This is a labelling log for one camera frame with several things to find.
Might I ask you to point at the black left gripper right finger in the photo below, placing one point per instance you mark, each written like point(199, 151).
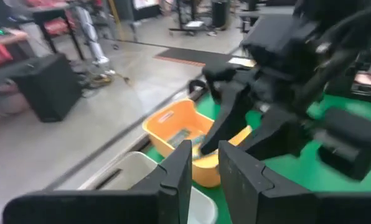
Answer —
point(238, 183)

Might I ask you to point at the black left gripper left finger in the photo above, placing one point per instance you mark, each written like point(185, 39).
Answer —
point(176, 177)

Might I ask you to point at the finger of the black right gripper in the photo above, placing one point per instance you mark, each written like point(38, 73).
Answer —
point(275, 137)
point(229, 118)

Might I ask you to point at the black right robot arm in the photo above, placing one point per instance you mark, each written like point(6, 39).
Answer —
point(328, 9)

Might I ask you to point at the orange plastic bin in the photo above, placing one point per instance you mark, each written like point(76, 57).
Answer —
point(160, 137)

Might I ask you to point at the light grey plastic bin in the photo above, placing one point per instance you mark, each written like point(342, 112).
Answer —
point(129, 171)

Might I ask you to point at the black trash bin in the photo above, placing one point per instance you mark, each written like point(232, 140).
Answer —
point(219, 14)

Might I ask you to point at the black floor mat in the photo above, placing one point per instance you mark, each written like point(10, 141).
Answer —
point(198, 54)

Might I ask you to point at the black cabinet box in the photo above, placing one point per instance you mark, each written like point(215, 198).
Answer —
point(48, 87)

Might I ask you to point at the black table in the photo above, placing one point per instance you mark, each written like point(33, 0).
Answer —
point(48, 14)

